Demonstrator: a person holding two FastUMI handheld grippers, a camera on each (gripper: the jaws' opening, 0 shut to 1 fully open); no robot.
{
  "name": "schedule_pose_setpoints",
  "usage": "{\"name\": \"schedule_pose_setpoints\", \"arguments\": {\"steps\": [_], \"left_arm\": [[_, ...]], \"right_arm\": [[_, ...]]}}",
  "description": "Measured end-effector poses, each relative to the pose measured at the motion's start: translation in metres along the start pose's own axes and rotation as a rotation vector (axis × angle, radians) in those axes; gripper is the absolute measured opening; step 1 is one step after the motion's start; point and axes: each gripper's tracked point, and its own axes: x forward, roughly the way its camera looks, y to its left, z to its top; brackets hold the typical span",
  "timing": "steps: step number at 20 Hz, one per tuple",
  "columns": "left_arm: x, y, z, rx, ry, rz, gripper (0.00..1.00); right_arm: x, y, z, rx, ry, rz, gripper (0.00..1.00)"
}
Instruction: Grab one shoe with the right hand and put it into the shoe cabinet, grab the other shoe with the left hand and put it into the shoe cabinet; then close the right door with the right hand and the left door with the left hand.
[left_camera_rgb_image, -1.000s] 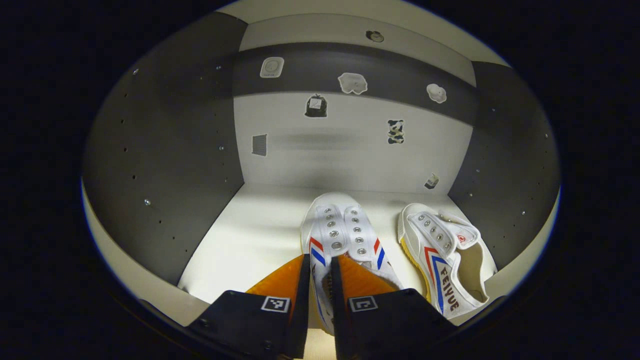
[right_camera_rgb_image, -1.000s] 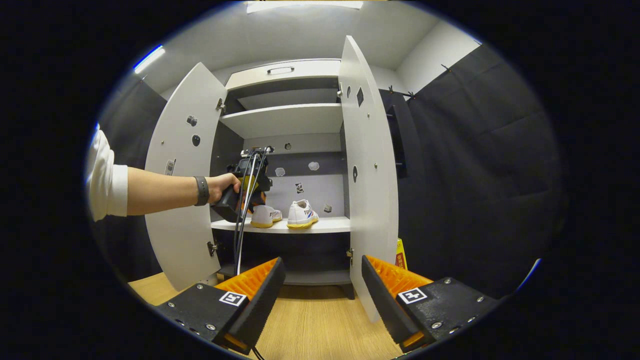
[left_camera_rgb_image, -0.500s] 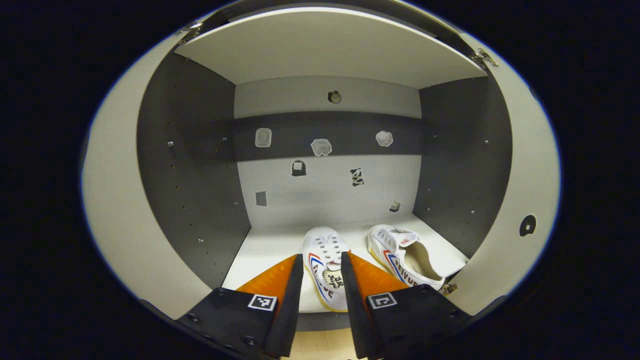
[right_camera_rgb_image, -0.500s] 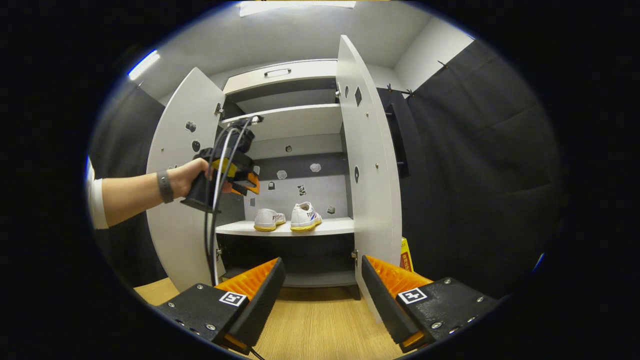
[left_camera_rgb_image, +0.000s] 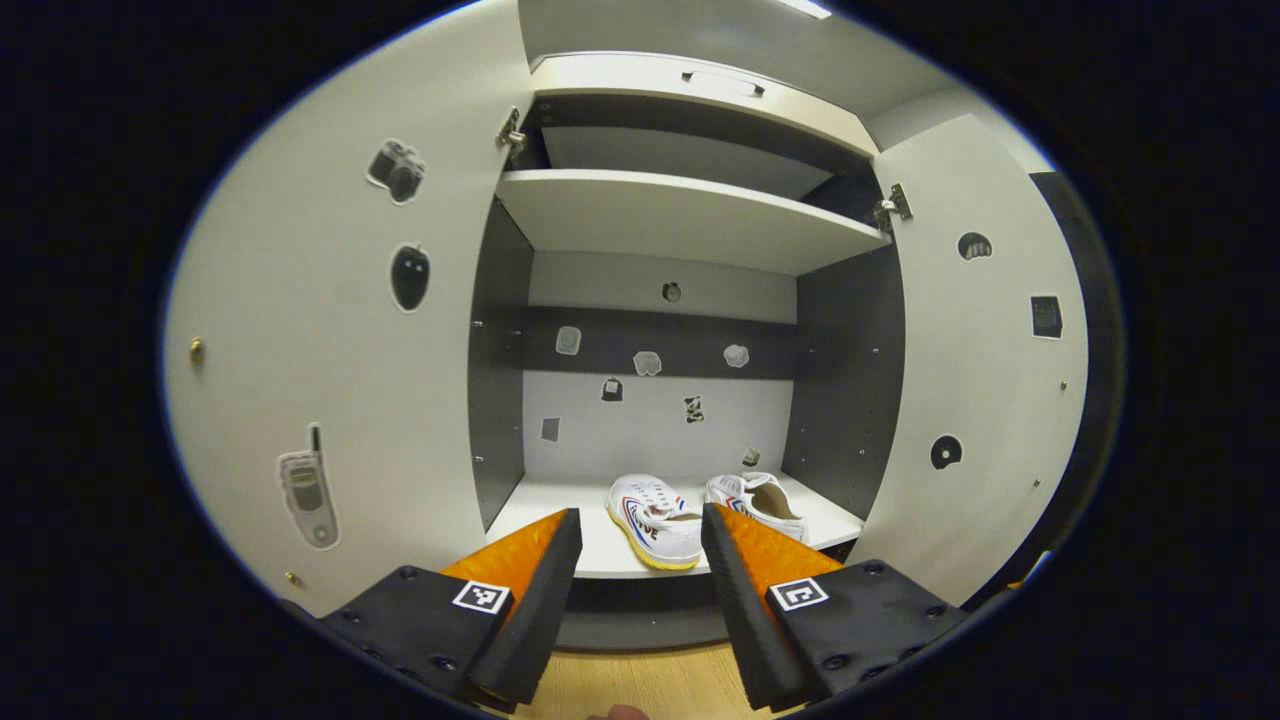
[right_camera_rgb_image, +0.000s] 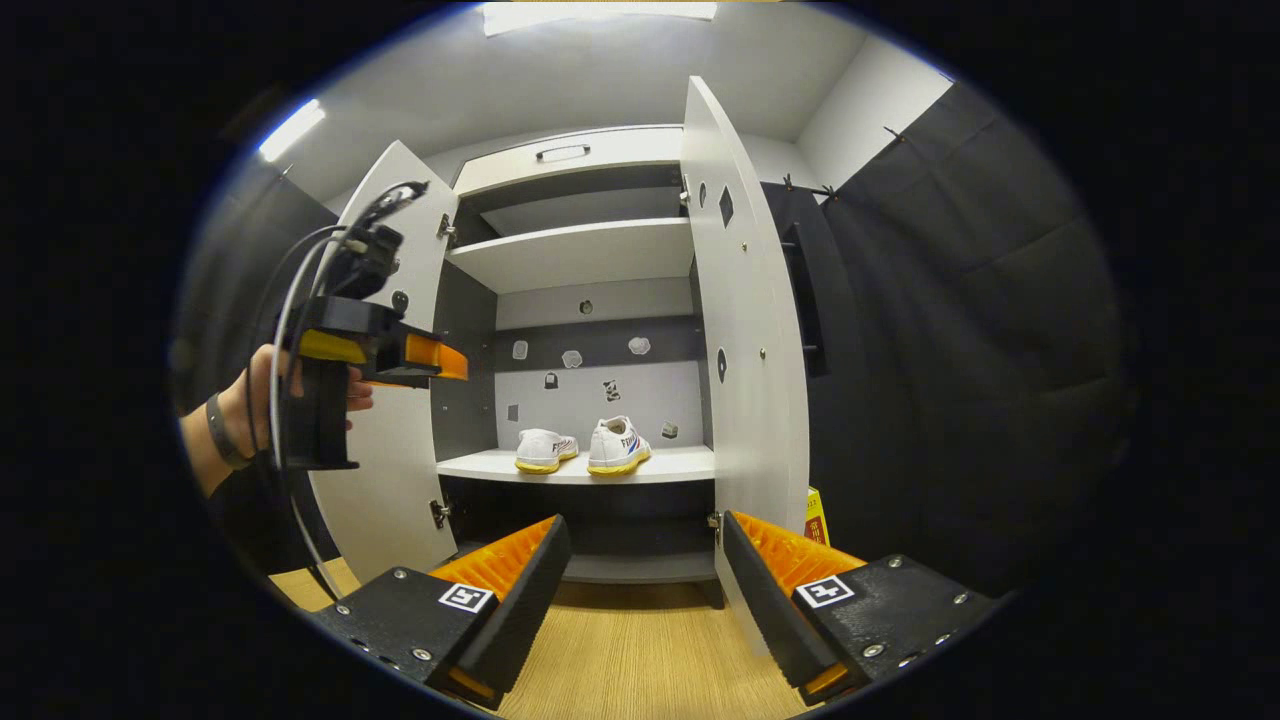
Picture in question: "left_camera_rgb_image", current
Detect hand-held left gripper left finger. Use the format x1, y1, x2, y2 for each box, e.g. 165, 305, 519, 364
320, 507, 584, 713

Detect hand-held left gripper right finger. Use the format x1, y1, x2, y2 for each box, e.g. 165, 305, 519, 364
700, 502, 969, 713

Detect white canvas shoe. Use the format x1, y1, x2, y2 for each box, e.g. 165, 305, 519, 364
705, 471, 811, 546
607, 474, 706, 572

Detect white shoe cabinet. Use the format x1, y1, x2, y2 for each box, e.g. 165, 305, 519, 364
468, 50, 906, 651

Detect white shoe cabinet door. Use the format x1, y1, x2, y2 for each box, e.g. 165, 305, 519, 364
162, 0, 536, 618
850, 113, 1091, 608

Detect white cabinet shelf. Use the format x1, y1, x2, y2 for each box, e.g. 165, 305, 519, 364
485, 472, 866, 581
495, 168, 893, 277

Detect white cabinet drawer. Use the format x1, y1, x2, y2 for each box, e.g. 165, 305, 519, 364
530, 52, 881, 161

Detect black drawer handle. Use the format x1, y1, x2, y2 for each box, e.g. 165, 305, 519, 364
682, 70, 766, 98

